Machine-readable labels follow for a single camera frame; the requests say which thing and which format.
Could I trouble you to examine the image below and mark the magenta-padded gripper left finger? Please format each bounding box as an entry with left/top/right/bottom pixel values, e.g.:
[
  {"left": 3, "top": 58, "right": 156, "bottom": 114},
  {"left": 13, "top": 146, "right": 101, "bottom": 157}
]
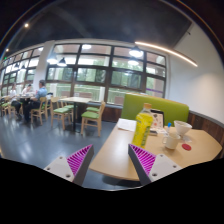
[{"left": 43, "top": 143, "right": 95, "bottom": 187}]

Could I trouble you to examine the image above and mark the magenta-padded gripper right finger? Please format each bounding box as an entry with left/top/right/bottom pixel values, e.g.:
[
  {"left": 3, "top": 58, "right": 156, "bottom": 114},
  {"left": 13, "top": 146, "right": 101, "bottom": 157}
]
[{"left": 127, "top": 143, "right": 183, "bottom": 187}]

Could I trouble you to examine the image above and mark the yellow drink bottle orange cap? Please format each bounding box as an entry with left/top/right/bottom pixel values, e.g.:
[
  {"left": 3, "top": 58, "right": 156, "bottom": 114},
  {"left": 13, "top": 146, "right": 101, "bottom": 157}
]
[{"left": 131, "top": 102, "right": 155, "bottom": 149}]

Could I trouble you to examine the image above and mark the white ribbed mug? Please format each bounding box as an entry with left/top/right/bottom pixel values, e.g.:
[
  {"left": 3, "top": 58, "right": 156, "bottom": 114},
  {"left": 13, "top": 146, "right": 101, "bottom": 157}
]
[{"left": 161, "top": 132, "right": 182, "bottom": 150}]

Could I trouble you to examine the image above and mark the flat round red coaster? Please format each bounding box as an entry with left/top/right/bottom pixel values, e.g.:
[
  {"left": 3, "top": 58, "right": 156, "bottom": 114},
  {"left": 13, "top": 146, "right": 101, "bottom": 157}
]
[{"left": 181, "top": 143, "right": 193, "bottom": 152}]

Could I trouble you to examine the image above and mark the white bowl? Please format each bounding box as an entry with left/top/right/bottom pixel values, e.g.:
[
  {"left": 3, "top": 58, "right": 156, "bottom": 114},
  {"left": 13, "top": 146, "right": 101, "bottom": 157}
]
[{"left": 173, "top": 120, "right": 193, "bottom": 138}]

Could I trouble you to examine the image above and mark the white paper sheet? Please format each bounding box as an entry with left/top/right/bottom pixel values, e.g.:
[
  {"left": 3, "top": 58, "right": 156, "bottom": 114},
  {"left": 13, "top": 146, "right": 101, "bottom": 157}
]
[{"left": 116, "top": 118, "right": 138, "bottom": 133}]

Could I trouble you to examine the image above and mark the group of wooden green-seat chairs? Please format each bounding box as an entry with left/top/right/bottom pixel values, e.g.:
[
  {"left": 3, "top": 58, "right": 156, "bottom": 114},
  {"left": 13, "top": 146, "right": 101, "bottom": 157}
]
[{"left": 0, "top": 96, "right": 107, "bottom": 138}]

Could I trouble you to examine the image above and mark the green upholstered bench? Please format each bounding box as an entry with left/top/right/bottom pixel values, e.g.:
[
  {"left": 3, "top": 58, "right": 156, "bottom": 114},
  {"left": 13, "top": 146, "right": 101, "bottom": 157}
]
[{"left": 120, "top": 93, "right": 190, "bottom": 127}]

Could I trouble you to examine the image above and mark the wooden dining table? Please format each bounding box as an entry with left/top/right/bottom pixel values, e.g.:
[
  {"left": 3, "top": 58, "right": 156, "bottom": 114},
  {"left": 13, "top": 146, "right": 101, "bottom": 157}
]
[{"left": 58, "top": 96, "right": 94, "bottom": 133}]

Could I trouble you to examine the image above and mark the person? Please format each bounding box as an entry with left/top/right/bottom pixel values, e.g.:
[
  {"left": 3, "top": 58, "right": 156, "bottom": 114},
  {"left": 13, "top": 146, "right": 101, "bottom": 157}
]
[
  {"left": 9, "top": 83, "right": 23, "bottom": 118},
  {"left": 23, "top": 79, "right": 49, "bottom": 125},
  {"left": 21, "top": 83, "right": 34, "bottom": 98}
]

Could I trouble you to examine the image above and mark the long curved ceiling light strip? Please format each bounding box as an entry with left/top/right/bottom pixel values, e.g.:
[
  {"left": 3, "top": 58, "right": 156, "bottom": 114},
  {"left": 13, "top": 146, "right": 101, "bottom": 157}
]
[{"left": 134, "top": 41, "right": 199, "bottom": 68}]

